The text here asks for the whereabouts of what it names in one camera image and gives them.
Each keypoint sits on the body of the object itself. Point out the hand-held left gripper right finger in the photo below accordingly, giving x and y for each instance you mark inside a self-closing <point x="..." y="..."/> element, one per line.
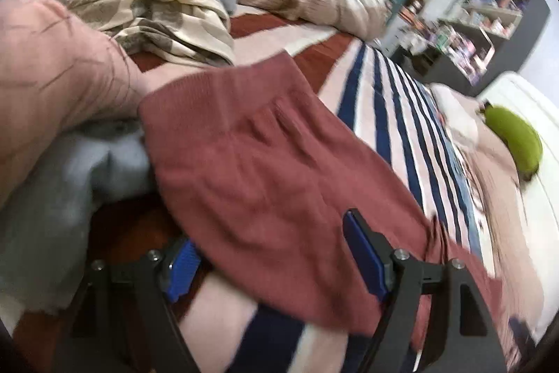
<point x="367" y="255"/>

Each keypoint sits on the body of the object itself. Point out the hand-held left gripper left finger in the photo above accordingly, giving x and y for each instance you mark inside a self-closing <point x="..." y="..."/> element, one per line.
<point x="183" y="268"/>

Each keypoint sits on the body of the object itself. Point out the red pants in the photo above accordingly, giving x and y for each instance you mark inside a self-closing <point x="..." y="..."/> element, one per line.
<point x="262" y="163"/>

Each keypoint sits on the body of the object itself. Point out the striped blanket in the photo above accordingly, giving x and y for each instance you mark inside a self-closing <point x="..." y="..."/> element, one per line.
<point x="393" y="115"/>

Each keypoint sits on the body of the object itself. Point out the grey cloth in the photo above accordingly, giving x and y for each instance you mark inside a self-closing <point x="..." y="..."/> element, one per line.
<point x="43" y="215"/>

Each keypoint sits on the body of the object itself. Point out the green plush toy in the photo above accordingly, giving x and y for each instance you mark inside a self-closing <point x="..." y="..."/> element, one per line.
<point x="515" y="137"/>

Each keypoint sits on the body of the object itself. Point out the dark desk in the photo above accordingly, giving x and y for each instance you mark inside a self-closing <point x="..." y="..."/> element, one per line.
<point x="415" y="62"/>

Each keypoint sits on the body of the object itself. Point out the white headboard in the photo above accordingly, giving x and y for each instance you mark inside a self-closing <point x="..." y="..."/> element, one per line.
<point x="530" y="97"/>

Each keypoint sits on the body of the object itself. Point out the pink cloth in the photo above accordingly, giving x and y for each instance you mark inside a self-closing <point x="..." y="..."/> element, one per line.
<point x="52" y="71"/>

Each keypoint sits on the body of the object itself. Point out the beige patterned cloth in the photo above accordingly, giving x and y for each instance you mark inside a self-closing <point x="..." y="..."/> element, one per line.
<point x="153" y="14"/>

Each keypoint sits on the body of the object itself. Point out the dark bookshelf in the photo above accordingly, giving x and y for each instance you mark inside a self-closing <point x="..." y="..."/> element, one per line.
<point x="533" y="10"/>

